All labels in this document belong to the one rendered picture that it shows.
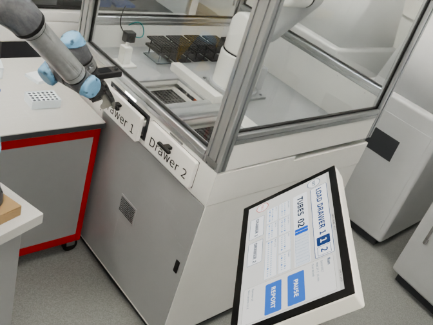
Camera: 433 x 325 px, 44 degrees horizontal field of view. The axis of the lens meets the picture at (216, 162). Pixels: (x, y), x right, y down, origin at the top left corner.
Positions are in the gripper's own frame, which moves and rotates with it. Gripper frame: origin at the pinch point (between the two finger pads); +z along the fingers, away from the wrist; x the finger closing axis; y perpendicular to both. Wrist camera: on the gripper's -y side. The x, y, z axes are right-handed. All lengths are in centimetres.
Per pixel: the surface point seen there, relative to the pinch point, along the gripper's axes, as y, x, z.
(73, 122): 15.3, -12.5, 8.4
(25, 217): 48, 35, -15
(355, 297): 2, 125, -34
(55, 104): 15.7, -25.0, 5.8
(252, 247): 5, 92, -13
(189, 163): -4.7, 43.0, 4.3
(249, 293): 15, 104, -20
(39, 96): 19.0, -29.4, 1.5
